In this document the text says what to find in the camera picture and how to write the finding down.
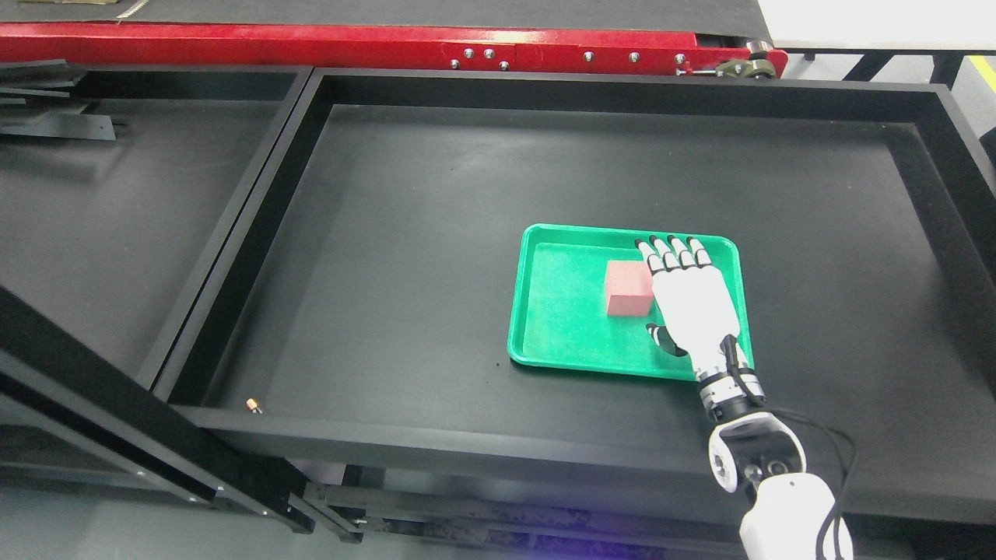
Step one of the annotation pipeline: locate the red conveyor frame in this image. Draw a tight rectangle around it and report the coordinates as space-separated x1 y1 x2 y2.
1 22 789 75

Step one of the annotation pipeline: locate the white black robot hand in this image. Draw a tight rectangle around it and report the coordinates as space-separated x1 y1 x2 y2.
634 236 742 380

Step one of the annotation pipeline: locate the black metal shelf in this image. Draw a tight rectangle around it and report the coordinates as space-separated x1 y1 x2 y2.
2 67 362 543
154 68 994 558

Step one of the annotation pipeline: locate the pink block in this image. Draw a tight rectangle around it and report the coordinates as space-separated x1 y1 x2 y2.
604 260 654 317

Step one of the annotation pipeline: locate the left black metal shelf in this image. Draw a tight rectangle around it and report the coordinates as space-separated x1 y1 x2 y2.
2 67 362 543

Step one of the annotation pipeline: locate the green tray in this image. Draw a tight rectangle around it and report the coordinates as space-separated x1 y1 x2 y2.
507 223 754 382

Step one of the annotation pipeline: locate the right black metal shelf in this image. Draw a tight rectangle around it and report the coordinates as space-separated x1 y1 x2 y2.
154 68 994 558

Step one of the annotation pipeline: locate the white robot forearm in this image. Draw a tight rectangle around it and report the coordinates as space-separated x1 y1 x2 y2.
695 366 856 559

